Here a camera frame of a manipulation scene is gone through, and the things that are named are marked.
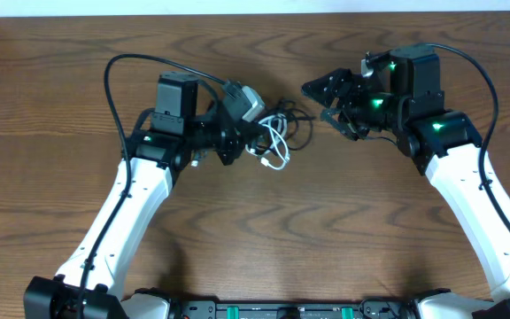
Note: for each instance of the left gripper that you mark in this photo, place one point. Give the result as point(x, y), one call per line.
point(229, 144)

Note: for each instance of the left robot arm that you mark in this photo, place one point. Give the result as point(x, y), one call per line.
point(164, 140)

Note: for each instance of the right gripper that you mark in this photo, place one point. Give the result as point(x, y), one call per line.
point(353, 103)

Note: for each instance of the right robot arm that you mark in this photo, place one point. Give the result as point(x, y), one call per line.
point(397, 95)

